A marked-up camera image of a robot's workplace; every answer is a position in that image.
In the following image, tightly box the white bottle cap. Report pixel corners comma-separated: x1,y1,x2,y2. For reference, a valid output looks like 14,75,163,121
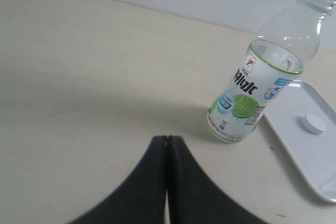
302,114,326,135

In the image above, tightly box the white plastic tray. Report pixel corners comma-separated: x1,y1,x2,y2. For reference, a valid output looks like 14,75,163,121
264,80,335,204

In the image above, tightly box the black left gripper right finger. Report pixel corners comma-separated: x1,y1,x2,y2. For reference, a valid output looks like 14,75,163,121
166,136,265,224

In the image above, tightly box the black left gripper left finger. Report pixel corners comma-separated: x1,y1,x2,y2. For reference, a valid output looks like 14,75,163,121
72,135,167,224

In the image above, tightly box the clear plastic drink bottle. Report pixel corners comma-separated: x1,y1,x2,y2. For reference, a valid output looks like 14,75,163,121
207,0,335,143

